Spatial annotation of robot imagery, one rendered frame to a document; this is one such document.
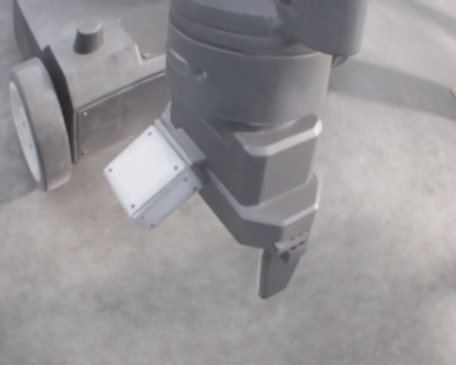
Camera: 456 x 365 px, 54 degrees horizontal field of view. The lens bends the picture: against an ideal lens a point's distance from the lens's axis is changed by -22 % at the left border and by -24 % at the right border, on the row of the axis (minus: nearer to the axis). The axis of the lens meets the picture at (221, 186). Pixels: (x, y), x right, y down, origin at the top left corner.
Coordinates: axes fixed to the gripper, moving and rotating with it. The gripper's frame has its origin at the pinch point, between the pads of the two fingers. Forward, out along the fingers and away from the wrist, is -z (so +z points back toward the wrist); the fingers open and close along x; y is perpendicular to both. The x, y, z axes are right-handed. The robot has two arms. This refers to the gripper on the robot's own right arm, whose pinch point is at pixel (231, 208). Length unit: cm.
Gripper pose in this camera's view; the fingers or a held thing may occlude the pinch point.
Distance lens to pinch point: 36.9
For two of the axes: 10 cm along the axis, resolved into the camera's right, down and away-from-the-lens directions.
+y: 8.4, -3.6, 4.1
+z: 0.7, -6.8, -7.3
